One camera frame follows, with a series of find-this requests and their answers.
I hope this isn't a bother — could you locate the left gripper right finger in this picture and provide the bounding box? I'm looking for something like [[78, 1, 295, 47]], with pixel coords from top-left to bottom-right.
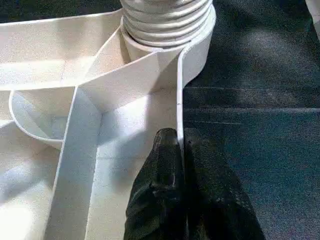
[[184, 128, 265, 240]]

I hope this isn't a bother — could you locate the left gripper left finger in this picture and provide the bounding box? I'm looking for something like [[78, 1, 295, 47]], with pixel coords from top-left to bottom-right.
[[124, 127, 187, 240]]

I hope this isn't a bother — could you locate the black work mat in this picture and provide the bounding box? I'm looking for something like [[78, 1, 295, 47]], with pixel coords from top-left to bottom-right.
[[0, 0, 320, 240]]

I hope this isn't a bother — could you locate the white plastic table top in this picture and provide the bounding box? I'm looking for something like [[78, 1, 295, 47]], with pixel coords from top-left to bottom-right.
[[0, 0, 217, 240]]

